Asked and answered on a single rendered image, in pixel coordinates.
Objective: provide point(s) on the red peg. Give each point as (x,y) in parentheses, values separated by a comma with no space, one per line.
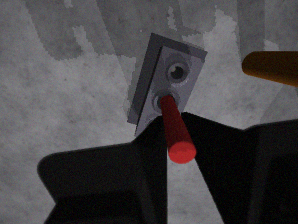
(179,143)

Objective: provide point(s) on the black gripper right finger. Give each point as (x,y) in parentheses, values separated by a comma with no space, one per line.
(235,163)

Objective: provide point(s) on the dark grey flat base plate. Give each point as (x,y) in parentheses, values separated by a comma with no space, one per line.
(156,41)

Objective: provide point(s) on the grey plate with three holes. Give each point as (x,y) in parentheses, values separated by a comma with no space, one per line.
(178,84)

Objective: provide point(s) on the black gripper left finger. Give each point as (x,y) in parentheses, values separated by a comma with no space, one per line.
(140,165)

